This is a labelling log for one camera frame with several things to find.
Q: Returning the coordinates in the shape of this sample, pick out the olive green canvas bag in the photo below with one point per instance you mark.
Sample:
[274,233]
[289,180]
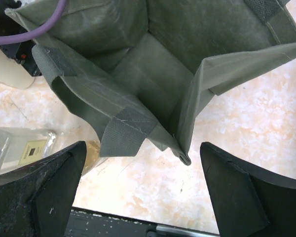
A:
[144,69]

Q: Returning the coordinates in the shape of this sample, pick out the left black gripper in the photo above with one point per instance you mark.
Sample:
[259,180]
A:
[21,52]

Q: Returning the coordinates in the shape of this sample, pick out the cream bottle left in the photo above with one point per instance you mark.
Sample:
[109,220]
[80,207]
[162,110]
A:
[12,74]

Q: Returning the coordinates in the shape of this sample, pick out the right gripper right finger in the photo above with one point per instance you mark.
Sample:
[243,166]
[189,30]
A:
[248,200]

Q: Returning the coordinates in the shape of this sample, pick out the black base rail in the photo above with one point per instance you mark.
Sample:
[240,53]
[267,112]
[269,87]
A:
[88,223]

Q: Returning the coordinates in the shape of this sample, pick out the clear square bottle front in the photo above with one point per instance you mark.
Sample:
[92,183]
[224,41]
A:
[22,146]

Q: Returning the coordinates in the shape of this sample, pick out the amber liquid bottle white cap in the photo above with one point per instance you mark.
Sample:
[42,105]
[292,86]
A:
[93,158]

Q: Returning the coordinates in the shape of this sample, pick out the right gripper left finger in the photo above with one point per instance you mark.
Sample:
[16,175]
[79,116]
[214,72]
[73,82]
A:
[36,199]

